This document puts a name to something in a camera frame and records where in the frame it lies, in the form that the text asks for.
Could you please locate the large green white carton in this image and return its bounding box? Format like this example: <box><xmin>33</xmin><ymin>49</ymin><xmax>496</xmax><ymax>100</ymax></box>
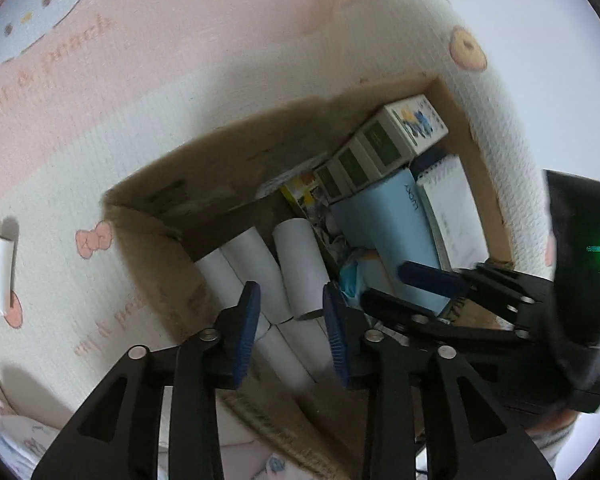
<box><xmin>357</xmin><ymin>94</ymin><xmax>449</xmax><ymax>171</ymax></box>

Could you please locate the white spiral notepad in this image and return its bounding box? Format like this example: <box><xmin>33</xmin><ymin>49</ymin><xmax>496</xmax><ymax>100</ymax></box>
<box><xmin>415</xmin><ymin>154</ymin><xmax>491</xmax><ymax>271</ymax></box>

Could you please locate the small green white box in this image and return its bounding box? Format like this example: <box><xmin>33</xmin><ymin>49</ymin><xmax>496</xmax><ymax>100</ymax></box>
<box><xmin>337</xmin><ymin>141</ymin><xmax>378</xmax><ymax>192</ymax></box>
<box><xmin>314</xmin><ymin>162</ymin><xmax>353</xmax><ymax>200</ymax></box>

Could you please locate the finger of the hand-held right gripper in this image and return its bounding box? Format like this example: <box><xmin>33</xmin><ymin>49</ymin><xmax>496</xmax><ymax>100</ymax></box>
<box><xmin>397</xmin><ymin>260</ymin><xmax>556</xmax><ymax>329</ymax></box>
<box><xmin>361</xmin><ymin>287</ymin><xmax>551</xmax><ymax>362</ymax></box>

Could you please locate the yellow printed box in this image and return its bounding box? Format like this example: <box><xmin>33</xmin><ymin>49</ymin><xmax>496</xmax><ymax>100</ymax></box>
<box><xmin>280</xmin><ymin>172</ymin><xmax>346</xmax><ymax>246</ymax></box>

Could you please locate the brown cardboard box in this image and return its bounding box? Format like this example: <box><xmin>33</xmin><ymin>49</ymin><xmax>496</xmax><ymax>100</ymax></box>
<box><xmin>102</xmin><ymin>75</ymin><xmax>513</xmax><ymax>480</ymax></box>

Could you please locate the person's right forearm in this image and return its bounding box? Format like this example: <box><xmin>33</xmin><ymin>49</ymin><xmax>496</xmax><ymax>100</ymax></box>
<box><xmin>522</xmin><ymin>407</ymin><xmax>581</xmax><ymax>461</ymax></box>

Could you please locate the light blue box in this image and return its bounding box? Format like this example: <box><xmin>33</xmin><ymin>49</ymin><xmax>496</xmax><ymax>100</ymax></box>
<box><xmin>329</xmin><ymin>167</ymin><xmax>456</xmax><ymax>318</ymax></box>

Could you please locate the pink cat print bed sheet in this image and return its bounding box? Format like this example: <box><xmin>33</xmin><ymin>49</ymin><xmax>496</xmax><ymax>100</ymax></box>
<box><xmin>0</xmin><ymin>0</ymin><xmax>556</xmax><ymax>480</ymax></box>

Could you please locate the flat white labelled box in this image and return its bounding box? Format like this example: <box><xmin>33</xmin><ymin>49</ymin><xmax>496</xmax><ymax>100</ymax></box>
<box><xmin>254</xmin><ymin>152</ymin><xmax>331</xmax><ymax>200</ymax></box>

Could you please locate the white cardboard tube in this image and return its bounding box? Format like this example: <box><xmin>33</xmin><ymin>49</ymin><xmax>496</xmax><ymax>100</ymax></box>
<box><xmin>252</xmin><ymin>322</ymin><xmax>321</xmax><ymax>396</ymax></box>
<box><xmin>272</xmin><ymin>217</ymin><xmax>331</xmax><ymax>322</ymax></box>
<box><xmin>195</xmin><ymin>252</ymin><xmax>271</xmax><ymax>333</ymax></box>
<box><xmin>280</xmin><ymin>317</ymin><xmax>333</xmax><ymax>361</ymax></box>
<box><xmin>220</xmin><ymin>226</ymin><xmax>293</xmax><ymax>323</ymax></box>

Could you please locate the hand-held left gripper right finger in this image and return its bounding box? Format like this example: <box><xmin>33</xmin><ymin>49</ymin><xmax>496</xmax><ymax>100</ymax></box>
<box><xmin>322</xmin><ymin>282</ymin><xmax>556</xmax><ymax>480</ymax></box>

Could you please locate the blue plastic packet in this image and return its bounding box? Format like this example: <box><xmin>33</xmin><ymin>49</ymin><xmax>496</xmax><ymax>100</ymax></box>
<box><xmin>337</xmin><ymin>247</ymin><xmax>381</xmax><ymax>301</ymax></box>

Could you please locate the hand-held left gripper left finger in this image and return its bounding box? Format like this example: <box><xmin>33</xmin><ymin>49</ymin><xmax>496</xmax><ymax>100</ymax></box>
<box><xmin>30</xmin><ymin>281</ymin><xmax>262</xmax><ymax>480</ymax></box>

